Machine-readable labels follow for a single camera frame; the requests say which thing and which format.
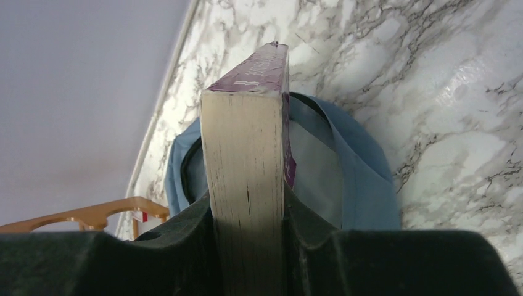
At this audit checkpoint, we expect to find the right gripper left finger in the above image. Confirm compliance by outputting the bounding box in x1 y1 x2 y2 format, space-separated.
1 195 222 295

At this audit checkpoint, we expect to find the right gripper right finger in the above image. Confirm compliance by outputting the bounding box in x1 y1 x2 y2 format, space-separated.
284 187 518 295

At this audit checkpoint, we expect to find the blue backpack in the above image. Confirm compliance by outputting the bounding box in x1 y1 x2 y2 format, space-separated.
165 92 401 230

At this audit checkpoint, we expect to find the purple stationery package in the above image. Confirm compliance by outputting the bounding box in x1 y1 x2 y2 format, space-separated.
200 42 295 295

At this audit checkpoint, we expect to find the small red white box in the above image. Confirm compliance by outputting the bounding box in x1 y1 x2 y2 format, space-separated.
132 211 149 223

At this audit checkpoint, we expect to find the wooden shelf rack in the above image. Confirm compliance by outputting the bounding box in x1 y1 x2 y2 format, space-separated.
1 196 170 234

